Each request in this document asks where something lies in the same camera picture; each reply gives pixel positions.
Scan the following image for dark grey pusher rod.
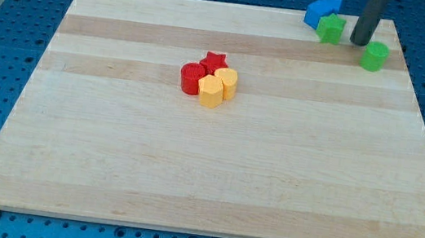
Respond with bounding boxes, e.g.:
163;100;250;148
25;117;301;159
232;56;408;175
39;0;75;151
350;0;390;46

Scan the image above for green star block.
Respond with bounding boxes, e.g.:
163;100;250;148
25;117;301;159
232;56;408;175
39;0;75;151
316;13;347;45

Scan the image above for red star block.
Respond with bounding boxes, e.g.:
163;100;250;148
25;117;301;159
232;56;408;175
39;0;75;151
199;51;228;76

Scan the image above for green cylinder block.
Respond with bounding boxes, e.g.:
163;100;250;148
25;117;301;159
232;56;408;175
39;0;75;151
360;41;390;72

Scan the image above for blue arch block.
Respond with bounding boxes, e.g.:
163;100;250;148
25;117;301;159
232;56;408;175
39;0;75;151
303;0;343;29

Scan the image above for wooden board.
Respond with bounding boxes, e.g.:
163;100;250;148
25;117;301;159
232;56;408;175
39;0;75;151
0;0;425;238

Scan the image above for yellow heart block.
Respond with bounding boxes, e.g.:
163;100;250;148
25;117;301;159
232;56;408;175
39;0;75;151
215;68;238;100

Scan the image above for yellow hexagon block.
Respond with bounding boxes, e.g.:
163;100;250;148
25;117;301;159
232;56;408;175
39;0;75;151
198;75;224;108

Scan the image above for red cylinder block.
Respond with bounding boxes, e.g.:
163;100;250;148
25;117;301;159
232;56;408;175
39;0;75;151
180;62;206;95

